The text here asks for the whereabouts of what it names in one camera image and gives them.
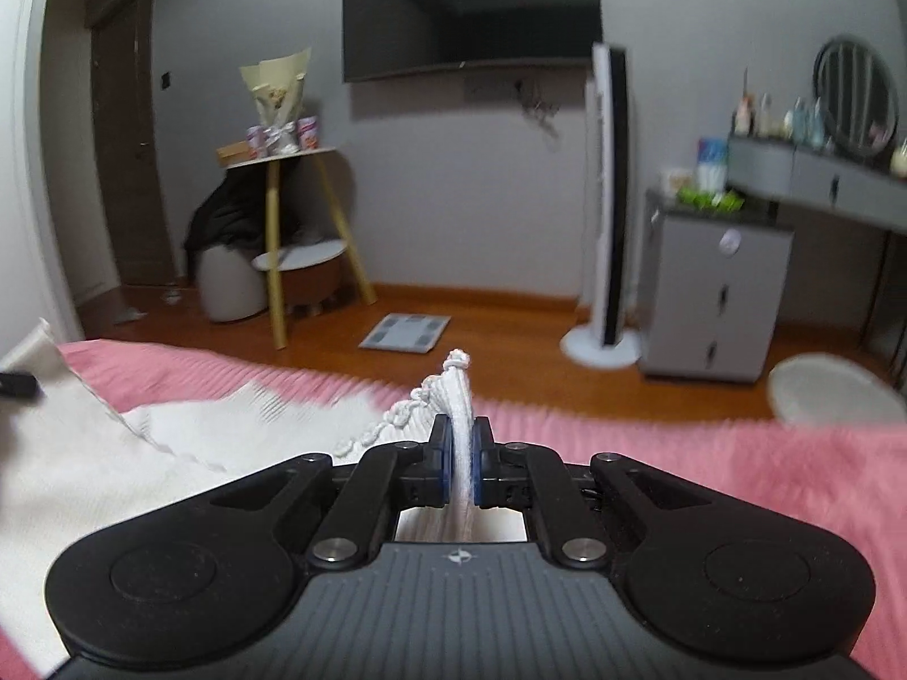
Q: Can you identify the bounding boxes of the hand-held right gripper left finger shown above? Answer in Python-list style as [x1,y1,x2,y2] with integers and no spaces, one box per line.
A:
[209,414,455,571]

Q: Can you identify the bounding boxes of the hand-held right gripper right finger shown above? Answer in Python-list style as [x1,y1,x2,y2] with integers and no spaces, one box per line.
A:
[468,415,710,571]

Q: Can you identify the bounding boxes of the white ribbed knit sweater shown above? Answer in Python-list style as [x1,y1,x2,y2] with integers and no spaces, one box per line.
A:
[0,317,529,680]

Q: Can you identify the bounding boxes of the grey bathroom scale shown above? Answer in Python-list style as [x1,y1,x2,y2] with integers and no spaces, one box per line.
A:
[357,312,452,354]

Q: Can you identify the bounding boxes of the brown round footstool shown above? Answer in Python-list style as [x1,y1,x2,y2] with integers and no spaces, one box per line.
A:
[279,262,350,317]

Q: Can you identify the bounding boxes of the grey round stool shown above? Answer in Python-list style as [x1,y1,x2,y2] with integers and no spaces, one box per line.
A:
[194,241,268,325]

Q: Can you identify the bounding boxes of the brown wooden door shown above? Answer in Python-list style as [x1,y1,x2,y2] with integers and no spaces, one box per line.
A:
[86,0,177,293]

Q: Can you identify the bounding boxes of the black jacket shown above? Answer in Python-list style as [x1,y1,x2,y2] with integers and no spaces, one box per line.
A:
[183,170,274,274]

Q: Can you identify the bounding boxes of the grey drawer cabinet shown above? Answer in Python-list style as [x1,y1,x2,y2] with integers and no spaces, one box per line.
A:
[637,188,795,385]

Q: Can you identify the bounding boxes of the white tower fan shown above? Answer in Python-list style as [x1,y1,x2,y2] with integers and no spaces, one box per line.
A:
[559,42,643,370]

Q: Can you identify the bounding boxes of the side table with yellow legs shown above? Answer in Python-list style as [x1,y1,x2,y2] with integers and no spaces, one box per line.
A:
[216,144,377,350]

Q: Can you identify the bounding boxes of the green packets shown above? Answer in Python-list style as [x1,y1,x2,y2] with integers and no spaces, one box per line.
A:
[675,187,743,214]

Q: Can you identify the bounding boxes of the blue and white tissue pack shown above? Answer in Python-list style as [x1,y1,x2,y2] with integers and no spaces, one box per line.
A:
[697,137,730,194]

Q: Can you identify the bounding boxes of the cream paper flower bouquet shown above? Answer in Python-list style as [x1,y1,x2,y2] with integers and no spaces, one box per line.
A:
[239,46,313,158]

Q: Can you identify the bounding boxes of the grey vanity desk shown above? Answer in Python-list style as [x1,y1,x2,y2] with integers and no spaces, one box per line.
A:
[726,134,907,373]

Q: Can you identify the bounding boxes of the row of cosmetic bottles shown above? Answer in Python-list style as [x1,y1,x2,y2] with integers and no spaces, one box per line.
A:
[732,69,829,151]

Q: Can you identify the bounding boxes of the round vanity mirror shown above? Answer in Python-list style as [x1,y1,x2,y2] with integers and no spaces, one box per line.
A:
[812,35,900,158]

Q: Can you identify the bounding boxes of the pink corduroy blanket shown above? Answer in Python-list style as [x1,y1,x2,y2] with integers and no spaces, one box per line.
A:
[55,338,907,680]

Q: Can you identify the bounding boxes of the hanging wall cables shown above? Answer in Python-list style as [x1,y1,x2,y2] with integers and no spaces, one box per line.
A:
[513,78,561,151]

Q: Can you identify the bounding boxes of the black wall television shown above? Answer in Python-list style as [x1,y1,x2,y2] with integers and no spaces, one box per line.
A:
[342,0,604,84]

